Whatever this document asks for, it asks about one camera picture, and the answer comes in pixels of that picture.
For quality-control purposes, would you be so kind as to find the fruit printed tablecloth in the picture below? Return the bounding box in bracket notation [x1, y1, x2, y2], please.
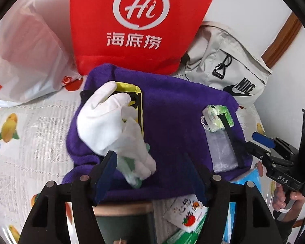
[0, 69, 277, 244]

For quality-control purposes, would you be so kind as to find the red paper bag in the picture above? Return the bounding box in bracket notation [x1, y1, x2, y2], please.
[70, 0, 223, 75]

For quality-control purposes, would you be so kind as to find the brown wooden door frame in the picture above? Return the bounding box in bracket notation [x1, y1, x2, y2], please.
[260, 13, 302, 69]

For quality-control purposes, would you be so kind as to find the white cloth gloves pair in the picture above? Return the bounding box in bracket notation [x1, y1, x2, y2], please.
[77, 81, 157, 181]

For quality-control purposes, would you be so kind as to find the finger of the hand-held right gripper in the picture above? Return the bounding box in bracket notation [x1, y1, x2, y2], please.
[246, 142, 277, 168]
[253, 132, 291, 155]

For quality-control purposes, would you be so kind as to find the yellow black pouch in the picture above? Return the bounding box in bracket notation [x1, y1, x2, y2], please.
[80, 81, 144, 136]

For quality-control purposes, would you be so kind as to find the white snack packet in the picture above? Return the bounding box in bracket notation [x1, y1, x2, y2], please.
[163, 193, 209, 233]

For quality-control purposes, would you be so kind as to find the grey fabric bag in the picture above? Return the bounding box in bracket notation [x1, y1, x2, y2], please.
[180, 22, 272, 107]

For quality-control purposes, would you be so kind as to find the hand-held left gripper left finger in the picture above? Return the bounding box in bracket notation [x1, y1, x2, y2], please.
[18, 150, 118, 244]

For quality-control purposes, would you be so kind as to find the dark green tea tin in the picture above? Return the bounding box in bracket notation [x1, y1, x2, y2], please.
[93, 202, 158, 244]

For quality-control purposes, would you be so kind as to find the purple towel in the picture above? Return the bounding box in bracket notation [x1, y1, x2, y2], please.
[62, 63, 253, 205]

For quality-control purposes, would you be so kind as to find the light green cloth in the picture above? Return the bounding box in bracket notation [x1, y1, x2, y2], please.
[116, 144, 151, 189]

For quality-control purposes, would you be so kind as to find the small green white packet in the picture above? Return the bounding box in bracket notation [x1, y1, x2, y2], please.
[202, 104, 235, 133]

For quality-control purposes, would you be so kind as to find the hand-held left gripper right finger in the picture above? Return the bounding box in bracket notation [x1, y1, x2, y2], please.
[185, 152, 282, 244]

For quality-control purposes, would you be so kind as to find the person's right hand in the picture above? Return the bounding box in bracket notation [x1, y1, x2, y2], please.
[272, 184, 305, 212]

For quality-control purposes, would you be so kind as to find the person's right forearm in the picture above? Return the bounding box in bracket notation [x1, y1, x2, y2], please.
[276, 210, 302, 244]

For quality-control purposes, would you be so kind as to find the blue tissue pack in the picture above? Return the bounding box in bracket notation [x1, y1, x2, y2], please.
[224, 169, 264, 244]

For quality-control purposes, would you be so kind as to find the white plastic shopping bag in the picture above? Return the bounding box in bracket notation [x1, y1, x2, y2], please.
[0, 0, 83, 107]

